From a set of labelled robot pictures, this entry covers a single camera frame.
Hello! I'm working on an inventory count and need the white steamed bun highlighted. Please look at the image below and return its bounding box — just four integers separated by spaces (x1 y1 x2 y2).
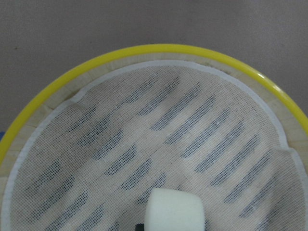
144 188 205 231

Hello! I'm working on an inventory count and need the yellow bamboo steamer basket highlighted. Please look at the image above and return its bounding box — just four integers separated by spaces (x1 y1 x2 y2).
0 44 308 231

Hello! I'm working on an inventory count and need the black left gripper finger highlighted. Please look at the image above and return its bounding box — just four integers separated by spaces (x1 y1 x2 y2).
135 223 144 231

